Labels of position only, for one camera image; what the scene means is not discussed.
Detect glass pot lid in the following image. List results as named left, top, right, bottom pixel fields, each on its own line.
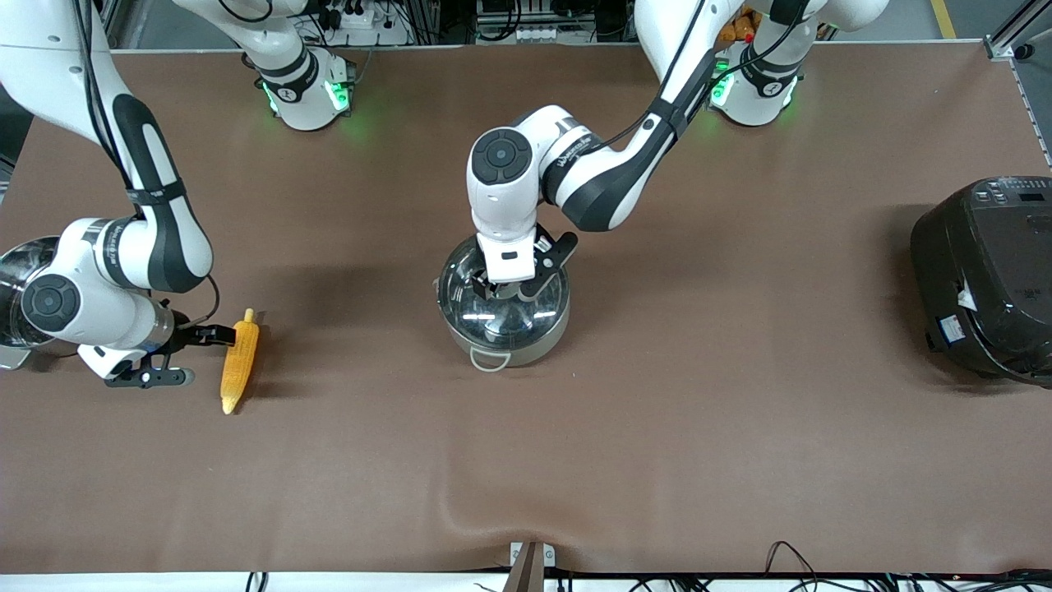
left=437, top=234, right=570, bottom=345

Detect metal edge bracket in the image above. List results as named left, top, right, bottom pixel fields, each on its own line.
left=503, top=541, right=556, bottom=592

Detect black rice cooker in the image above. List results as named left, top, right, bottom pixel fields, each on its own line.
left=911, top=175, right=1052, bottom=389

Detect brown table mat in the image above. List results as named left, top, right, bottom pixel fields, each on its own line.
left=0, top=45, right=1052, bottom=575

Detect black looped floor cable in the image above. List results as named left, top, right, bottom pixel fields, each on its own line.
left=764, top=540, right=824, bottom=592

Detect stainless steel pot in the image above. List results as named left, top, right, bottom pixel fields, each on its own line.
left=433, top=247, right=572, bottom=372

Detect steel steamer pot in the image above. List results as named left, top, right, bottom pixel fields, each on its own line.
left=0, top=237, right=63, bottom=371

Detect aluminium frame profile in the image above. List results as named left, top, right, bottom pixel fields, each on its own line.
left=985, top=0, right=1052, bottom=62

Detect yellow corn cob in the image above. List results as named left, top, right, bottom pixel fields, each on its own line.
left=219, top=308, right=261, bottom=415

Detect pile of orange items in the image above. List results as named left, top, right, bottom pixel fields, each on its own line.
left=715, top=7, right=761, bottom=46

